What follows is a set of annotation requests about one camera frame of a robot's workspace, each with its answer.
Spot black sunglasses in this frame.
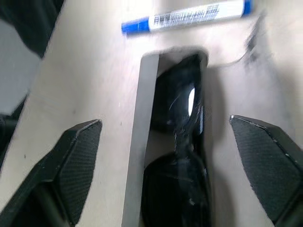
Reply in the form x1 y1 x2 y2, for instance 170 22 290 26
141 53 213 227

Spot grey glasses case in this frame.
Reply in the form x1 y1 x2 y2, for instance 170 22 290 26
121 46 213 227

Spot blue and white marker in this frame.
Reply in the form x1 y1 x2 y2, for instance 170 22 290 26
121 0 255 35

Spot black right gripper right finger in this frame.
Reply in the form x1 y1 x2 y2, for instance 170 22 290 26
229 115 303 227

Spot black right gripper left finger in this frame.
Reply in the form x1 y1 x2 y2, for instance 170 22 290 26
0 119 103 227

